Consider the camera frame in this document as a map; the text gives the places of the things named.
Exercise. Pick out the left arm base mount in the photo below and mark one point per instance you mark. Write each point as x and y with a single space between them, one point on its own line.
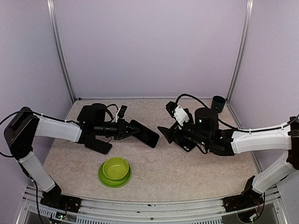
60 200

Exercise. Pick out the green bowl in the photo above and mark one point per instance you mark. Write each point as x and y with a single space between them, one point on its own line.
115 168

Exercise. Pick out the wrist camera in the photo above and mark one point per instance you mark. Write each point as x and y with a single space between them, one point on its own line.
178 113
120 113

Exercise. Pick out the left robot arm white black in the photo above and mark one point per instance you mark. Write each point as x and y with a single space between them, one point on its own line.
93 120

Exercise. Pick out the aluminium frame post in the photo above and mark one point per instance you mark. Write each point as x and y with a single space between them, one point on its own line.
59 49
241 50

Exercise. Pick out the dark phone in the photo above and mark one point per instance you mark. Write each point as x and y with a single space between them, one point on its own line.
98 146
145 135

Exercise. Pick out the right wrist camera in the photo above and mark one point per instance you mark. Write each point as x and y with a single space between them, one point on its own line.
178 113

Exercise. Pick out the black cylinder cup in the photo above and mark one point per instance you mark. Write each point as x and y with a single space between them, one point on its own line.
217 104

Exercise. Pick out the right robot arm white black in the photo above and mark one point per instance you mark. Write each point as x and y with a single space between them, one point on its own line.
202 130

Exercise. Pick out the right aluminium frame post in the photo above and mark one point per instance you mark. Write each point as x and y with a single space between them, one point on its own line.
241 50

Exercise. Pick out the front aluminium rail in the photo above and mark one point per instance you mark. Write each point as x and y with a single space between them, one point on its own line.
102 211

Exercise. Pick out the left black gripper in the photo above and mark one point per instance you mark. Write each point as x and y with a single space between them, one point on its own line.
122 129

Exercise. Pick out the left aluminium frame post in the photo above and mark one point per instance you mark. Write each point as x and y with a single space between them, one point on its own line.
59 49

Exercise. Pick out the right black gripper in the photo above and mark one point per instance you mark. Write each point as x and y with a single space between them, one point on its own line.
167 132

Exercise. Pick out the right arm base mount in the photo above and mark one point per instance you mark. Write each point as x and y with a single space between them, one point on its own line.
246 199

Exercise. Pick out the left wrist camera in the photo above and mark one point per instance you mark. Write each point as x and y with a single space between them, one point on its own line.
120 113

